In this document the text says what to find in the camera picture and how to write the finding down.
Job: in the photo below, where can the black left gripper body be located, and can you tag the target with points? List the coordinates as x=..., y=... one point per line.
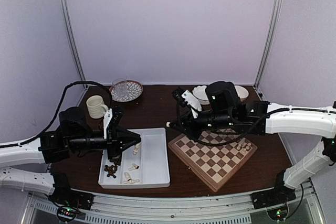
x=76, y=144

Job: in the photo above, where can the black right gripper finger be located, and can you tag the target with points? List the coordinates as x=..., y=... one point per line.
x=177, y=128
x=181, y=119

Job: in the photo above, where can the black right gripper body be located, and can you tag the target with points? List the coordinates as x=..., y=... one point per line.
x=222, y=119

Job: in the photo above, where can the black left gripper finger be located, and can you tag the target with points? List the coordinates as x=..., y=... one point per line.
x=124, y=133
x=126, y=144

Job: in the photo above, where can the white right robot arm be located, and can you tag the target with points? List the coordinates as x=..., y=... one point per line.
x=296, y=120

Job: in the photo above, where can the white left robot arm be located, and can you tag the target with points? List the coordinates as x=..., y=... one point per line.
x=26, y=152

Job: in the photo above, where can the dark chess pieces pile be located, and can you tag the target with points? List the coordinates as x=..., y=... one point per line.
x=113, y=168

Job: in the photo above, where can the light chess pieces pile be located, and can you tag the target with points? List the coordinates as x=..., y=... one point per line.
x=129, y=176

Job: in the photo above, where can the wooden chess board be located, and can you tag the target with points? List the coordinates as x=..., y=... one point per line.
x=214, y=165

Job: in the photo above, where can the cream round bowl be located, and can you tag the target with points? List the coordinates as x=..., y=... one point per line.
x=242, y=93

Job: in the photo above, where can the white scalloped bowl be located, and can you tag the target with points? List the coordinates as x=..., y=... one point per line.
x=200, y=94

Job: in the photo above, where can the white plastic tray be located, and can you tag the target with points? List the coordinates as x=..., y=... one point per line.
x=152, y=159

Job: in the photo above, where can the cream ceramic mug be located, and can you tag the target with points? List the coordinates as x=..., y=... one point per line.
x=96, y=107

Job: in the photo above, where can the patterned brown plate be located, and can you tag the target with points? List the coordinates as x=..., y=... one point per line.
x=134, y=90

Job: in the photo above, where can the clear drinking glass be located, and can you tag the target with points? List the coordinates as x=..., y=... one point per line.
x=120, y=87

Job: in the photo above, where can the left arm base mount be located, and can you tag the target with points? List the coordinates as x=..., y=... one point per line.
x=73, y=198

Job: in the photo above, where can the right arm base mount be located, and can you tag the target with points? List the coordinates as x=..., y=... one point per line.
x=268, y=198

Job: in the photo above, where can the right aluminium frame post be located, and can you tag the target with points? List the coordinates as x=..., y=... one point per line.
x=276, y=9

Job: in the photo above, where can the aluminium frame post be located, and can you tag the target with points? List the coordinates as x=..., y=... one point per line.
x=276, y=9
x=71, y=40

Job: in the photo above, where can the left aluminium frame post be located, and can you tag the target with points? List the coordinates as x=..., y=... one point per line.
x=71, y=40

